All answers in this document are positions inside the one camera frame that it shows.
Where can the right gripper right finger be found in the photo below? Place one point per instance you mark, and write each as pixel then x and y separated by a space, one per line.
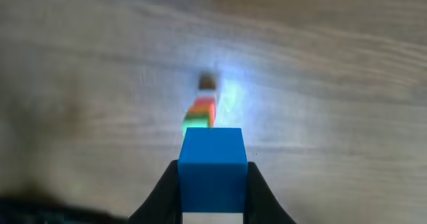
pixel 260 204

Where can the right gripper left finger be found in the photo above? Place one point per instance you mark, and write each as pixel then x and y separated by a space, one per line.
pixel 165 200

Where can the blue cube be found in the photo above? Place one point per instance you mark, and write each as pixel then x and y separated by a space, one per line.
pixel 213 170

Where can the green cube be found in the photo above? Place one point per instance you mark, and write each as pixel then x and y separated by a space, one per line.
pixel 195 122

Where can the orange cube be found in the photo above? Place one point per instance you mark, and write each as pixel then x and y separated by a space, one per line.
pixel 201 111

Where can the red cube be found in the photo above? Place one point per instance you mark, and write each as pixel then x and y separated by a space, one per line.
pixel 206 102

